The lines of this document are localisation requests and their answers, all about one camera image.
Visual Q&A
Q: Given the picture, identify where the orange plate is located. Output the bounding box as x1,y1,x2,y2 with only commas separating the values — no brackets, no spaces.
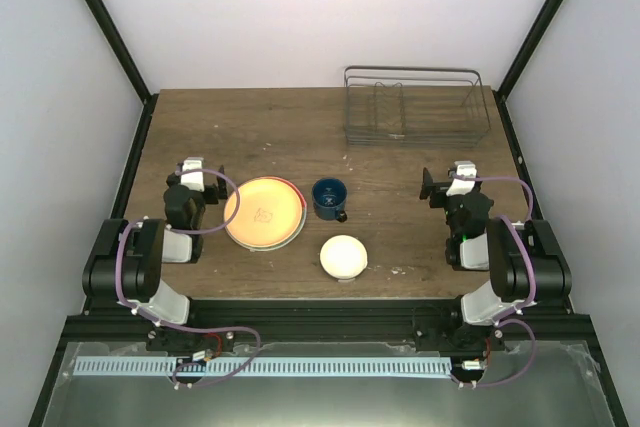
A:
223,176,306,248

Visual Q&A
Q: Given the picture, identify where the wire dish rack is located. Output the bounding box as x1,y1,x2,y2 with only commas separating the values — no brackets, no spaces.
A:
343,65,492,147

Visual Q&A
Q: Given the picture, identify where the dark blue mug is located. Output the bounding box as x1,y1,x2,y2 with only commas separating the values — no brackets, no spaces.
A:
311,178,348,223

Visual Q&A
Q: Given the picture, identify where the white and blue bowl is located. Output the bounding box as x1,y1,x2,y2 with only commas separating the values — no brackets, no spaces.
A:
319,235,368,281

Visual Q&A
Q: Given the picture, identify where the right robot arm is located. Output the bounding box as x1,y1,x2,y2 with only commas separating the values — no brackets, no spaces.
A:
419,161,572,350

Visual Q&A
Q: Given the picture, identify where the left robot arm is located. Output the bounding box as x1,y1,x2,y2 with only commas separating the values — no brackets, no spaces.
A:
82,157,228,351

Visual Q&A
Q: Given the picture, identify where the white plate with coloured rim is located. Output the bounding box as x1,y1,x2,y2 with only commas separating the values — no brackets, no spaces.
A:
225,177,309,252

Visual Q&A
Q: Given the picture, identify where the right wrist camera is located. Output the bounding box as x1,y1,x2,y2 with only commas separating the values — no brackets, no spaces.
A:
446,161,477,197

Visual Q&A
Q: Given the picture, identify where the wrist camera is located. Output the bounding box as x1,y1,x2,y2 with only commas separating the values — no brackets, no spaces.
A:
446,161,477,197
180,157,205,192

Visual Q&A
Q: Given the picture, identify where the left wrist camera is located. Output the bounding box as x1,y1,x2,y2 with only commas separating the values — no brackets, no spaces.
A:
180,157,205,192

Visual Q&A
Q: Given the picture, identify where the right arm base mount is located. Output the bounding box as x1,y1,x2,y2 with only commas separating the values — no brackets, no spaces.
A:
411,304,505,356

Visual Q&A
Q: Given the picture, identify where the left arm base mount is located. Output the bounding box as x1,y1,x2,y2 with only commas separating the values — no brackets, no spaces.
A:
141,324,235,355

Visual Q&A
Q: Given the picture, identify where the black aluminium frame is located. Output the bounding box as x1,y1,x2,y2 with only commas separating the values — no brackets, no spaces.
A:
29,0,628,426

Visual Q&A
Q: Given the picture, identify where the light blue slotted cable duct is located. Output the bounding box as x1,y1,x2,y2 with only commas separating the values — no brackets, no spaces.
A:
73,356,452,379

